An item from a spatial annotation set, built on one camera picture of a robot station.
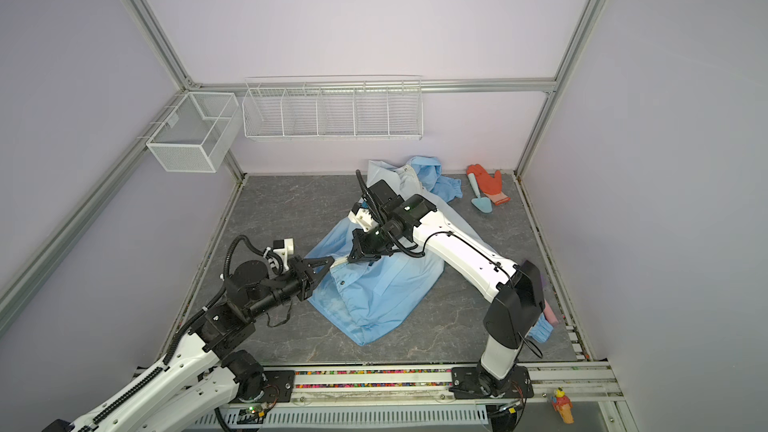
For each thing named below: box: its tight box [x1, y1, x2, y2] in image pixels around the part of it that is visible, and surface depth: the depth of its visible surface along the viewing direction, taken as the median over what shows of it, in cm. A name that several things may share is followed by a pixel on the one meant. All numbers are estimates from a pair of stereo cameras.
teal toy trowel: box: [467, 172, 493, 213], surface depth 114 cm
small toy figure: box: [552, 387, 574, 425], surface depth 71 cm
